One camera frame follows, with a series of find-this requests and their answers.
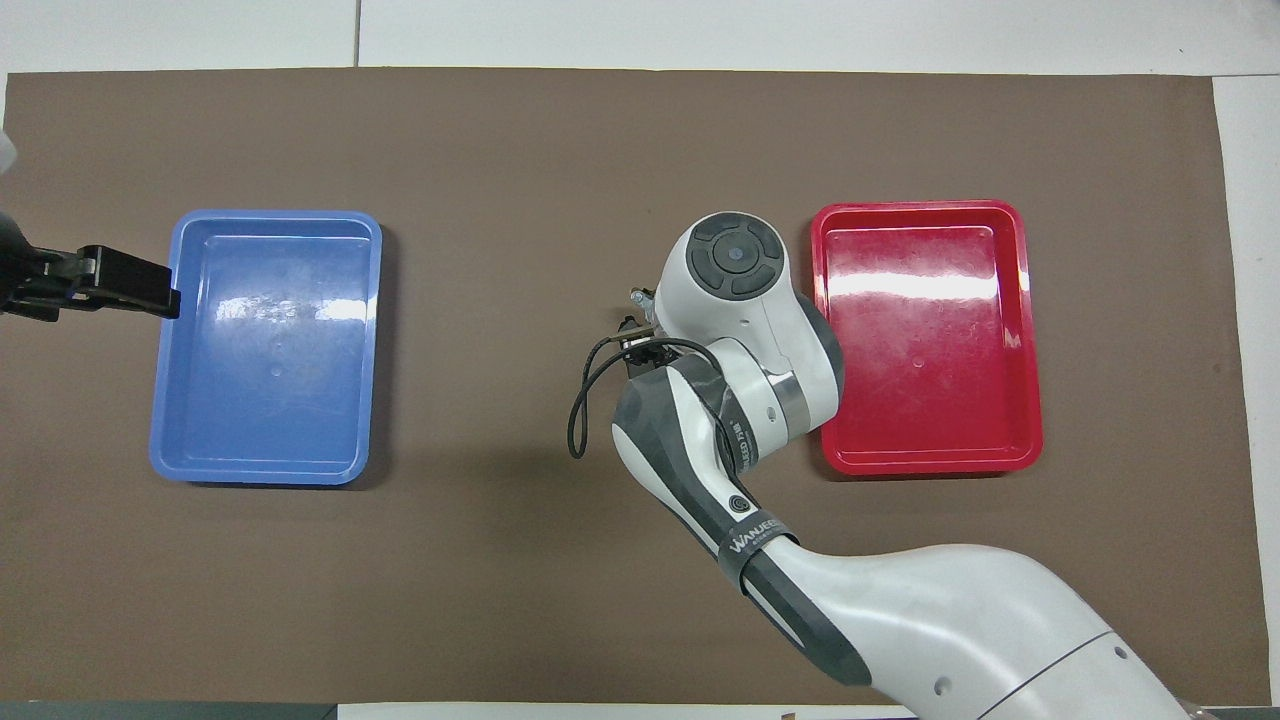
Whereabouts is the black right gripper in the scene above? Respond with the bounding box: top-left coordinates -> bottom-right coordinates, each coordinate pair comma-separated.
618,312 -> 666,369

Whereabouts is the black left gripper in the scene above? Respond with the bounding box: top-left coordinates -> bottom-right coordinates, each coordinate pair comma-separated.
0,212 -> 183,323

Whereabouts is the blue plastic tray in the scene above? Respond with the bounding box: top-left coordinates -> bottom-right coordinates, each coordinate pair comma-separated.
148,209 -> 384,487

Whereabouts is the brown table mat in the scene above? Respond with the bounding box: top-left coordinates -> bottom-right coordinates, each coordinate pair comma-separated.
0,68 -> 1271,706

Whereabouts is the red plastic tray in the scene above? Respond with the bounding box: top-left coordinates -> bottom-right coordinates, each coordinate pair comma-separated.
810,200 -> 1044,476

